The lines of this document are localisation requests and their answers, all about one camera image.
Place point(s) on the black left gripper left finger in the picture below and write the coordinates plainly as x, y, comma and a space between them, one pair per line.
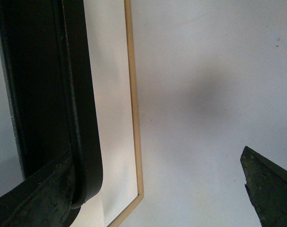
42, 200

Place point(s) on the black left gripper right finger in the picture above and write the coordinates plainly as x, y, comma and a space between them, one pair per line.
266, 186

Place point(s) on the wooden drawer cabinet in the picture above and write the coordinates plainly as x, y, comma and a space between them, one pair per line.
135, 120

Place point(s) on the white lower drawer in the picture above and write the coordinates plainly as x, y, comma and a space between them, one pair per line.
106, 32

